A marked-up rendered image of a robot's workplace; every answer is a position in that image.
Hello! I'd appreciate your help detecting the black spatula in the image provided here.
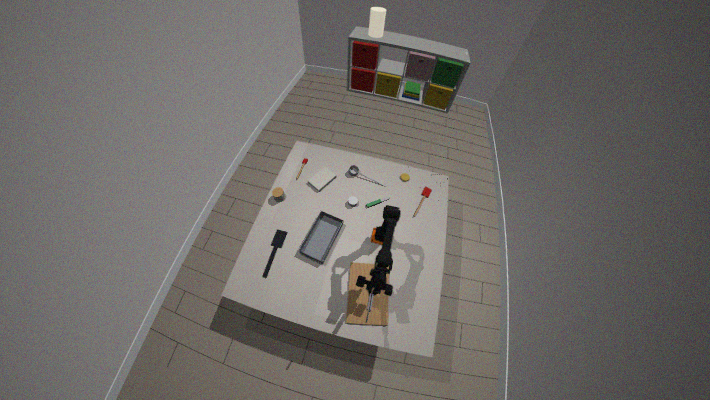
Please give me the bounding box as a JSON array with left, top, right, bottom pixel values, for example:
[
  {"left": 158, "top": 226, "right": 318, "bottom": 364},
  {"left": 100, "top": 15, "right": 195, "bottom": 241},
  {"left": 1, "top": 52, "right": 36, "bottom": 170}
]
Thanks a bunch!
[{"left": 262, "top": 229, "right": 288, "bottom": 278}]

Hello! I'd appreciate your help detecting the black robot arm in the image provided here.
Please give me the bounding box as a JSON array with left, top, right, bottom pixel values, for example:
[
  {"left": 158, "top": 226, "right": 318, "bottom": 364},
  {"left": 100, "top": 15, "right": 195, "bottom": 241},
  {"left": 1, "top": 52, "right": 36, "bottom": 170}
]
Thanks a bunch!
[{"left": 370, "top": 205, "right": 401, "bottom": 290}]

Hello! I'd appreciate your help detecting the brown wooden board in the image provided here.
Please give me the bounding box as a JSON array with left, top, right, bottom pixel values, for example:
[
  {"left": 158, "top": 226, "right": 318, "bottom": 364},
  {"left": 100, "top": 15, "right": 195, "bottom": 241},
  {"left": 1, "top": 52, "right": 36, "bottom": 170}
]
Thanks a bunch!
[{"left": 346, "top": 262, "right": 388, "bottom": 326}]

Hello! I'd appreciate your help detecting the grey saucepan with long handle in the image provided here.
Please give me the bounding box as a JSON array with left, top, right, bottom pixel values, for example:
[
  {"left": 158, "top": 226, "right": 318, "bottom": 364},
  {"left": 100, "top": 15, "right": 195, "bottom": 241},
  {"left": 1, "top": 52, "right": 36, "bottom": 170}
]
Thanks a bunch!
[{"left": 348, "top": 165, "right": 386, "bottom": 187}]

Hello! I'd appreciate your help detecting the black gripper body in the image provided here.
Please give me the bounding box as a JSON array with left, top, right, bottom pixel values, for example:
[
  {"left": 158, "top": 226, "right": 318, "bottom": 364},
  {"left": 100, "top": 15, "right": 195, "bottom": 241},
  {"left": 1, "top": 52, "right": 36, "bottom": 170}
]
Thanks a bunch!
[{"left": 356, "top": 276, "right": 392, "bottom": 296}]

